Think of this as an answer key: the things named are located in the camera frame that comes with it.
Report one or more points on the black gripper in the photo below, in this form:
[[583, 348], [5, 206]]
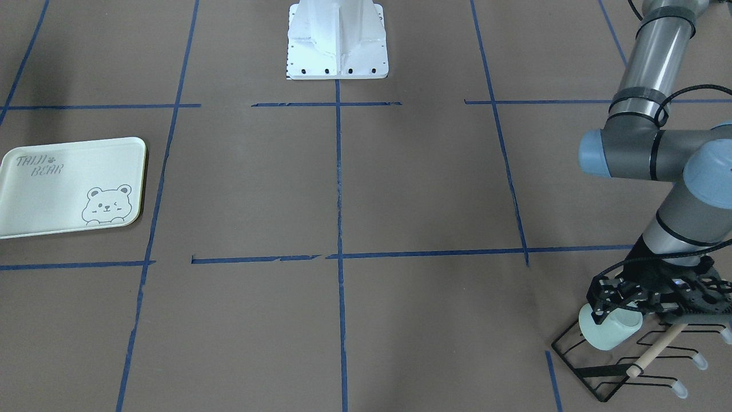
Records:
[[645, 266]]

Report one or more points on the pale green cup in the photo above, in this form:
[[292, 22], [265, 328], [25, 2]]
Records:
[[619, 325]]

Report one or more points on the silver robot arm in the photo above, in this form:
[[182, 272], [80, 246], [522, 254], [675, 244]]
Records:
[[694, 219]]

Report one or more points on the cream bear tray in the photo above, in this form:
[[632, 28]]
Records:
[[69, 187]]

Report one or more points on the black wire cup rack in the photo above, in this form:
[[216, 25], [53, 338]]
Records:
[[644, 360]]

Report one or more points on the white camera stand pedestal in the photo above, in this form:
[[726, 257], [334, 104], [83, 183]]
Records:
[[336, 40]]

